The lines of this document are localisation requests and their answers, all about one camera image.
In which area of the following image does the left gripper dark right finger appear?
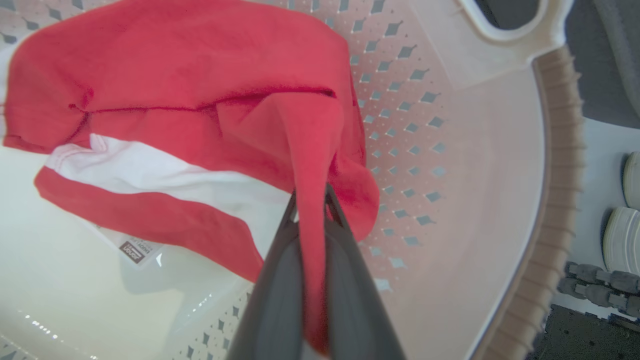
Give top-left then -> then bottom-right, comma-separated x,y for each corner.
323,183 -> 407,360

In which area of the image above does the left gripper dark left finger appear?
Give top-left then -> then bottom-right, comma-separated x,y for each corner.
226,189 -> 307,360

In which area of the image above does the red garment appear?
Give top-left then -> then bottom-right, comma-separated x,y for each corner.
2,0 -> 381,356

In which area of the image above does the brown basket label sticker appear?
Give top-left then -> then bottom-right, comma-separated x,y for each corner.
118,238 -> 164,266

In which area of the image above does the beige plastic laundry basket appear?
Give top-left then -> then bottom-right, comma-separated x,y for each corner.
0,0 -> 587,360

